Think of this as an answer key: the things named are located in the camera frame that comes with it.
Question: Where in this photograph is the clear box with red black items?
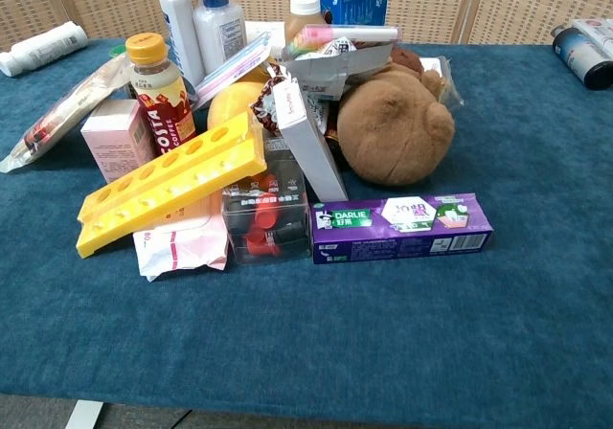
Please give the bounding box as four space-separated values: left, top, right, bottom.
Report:
220 134 312 265

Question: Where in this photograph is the pink white carton box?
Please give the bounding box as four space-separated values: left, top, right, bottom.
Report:
79 98 157 185

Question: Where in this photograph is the blue velvet table cloth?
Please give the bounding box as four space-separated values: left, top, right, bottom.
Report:
0 37 613 416

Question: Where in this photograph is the tall white spray bottle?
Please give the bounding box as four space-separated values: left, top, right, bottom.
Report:
153 0 206 88

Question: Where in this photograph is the white flat carton box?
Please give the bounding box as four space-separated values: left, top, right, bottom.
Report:
271 77 350 203

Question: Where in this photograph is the brown white snack wrapper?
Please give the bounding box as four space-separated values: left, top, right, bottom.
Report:
250 63 288 136

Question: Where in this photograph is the brown plush toy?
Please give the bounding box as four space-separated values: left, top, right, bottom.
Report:
336 45 456 187

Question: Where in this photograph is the white table leg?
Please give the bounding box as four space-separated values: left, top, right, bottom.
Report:
64 399 105 429

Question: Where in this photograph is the Costa coffee bottle yellow cap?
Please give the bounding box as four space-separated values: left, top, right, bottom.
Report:
125 32 197 157

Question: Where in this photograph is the white crumpled snack bag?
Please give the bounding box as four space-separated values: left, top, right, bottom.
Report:
280 40 398 102

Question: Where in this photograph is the pink and blue box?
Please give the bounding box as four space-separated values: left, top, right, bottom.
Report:
193 33 273 111

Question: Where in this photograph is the woven beige folding screen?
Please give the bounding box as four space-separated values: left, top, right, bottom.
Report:
0 0 613 53

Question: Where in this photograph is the purple Darlie toothpaste box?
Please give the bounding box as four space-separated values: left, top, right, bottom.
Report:
309 192 495 265

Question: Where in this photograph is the yellow round fruit toy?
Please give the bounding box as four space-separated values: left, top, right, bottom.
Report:
206 64 267 132

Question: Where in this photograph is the milk tea bottle white cap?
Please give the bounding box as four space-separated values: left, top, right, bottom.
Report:
284 0 328 50

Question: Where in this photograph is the clear wrapped snack pack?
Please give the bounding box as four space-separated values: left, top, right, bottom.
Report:
0 53 134 174

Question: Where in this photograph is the white bottle lying down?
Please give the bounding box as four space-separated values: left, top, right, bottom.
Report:
0 20 90 78

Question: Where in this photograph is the clear plastic bag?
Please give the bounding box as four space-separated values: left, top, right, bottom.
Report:
420 55 465 111

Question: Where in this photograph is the pink white tissue pack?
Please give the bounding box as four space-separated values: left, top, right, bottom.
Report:
132 192 230 282

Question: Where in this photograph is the white bottle with blue cap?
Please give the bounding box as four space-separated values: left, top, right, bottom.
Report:
189 0 249 76

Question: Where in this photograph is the yellow plastic rack with holes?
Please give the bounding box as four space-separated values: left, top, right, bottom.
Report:
75 110 268 260

